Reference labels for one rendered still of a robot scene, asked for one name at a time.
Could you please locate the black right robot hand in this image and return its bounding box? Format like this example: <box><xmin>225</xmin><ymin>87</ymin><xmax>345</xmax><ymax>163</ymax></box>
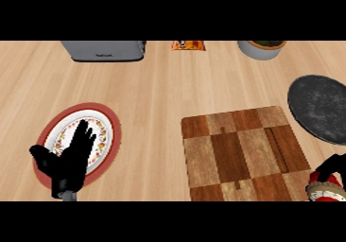
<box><xmin>311</xmin><ymin>153</ymin><xmax>346</xmax><ymax>197</ymax></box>

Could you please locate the checkered wooden cutting board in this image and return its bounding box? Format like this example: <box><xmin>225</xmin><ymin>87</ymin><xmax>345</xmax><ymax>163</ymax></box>
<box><xmin>181</xmin><ymin>105</ymin><xmax>313</xmax><ymax>202</ymax></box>

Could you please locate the dark grey round pan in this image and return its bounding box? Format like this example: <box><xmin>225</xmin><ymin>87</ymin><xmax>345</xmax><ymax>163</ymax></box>
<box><xmin>286</xmin><ymin>74</ymin><xmax>346</xmax><ymax>147</ymax></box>

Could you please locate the grey plant pot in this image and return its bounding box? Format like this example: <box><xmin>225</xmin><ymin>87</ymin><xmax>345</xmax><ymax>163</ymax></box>
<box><xmin>236</xmin><ymin>40</ymin><xmax>287</xmax><ymax>61</ymax></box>

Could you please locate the red and white cupcake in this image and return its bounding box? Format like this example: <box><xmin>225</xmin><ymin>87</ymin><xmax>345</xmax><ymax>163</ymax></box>
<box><xmin>305</xmin><ymin>170</ymin><xmax>346</xmax><ymax>202</ymax></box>

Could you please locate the red-rimmed patterned white plate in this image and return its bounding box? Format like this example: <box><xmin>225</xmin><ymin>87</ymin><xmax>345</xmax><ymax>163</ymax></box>
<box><xmin>33</xmin><ymin>102</ymin><xmax>123</xmax><ymax>190</ymax></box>

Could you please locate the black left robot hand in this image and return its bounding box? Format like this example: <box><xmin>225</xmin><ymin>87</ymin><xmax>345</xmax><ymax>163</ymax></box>
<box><xmin>29</xmin><ymin>119</ymin><xmax>98</xmax><ymax>199</ymax></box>

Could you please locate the orange snack bag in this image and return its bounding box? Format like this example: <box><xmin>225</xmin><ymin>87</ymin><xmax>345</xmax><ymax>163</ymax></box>
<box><xmin>171</xmin><ymin>40</ymin><xmax>209</xmax><ymax>52</ymax></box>

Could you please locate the grey toaster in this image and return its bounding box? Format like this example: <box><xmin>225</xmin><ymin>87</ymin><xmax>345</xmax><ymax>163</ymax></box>
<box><xmin>61</xmin><ymin>40</ymin><xmax>148</xmax><ymax>62</ymax></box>

